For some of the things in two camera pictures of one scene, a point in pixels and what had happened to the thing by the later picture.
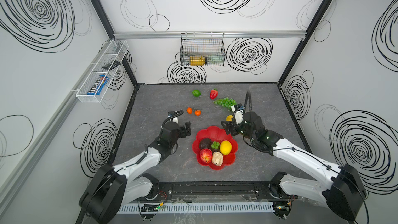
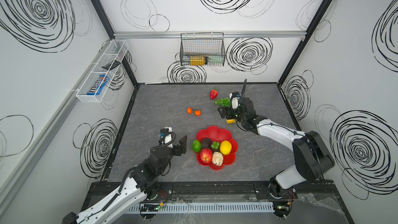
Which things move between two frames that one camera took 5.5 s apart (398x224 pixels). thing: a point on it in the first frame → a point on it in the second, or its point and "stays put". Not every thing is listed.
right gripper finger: x=225 y=124 → x=222 y=111
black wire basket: x=202 y=49 stays put
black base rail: x=214 y=191 stays put
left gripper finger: x=188 y=128 → x=183 y=142
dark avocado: x=205 y=143 stays put
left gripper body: x=184 y=129 → x=175 y=149
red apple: x=205 y=155 stays put
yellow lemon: x=225 y=147 stays put
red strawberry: x=213 y=93 stays put
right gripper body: x=230 y=127 → x=228 y=112
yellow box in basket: x=197 y=60 stays put
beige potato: x=217 y=158 stays put
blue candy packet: x=96 y=89 stays put
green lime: x=196 y=93 → x=196 y=146
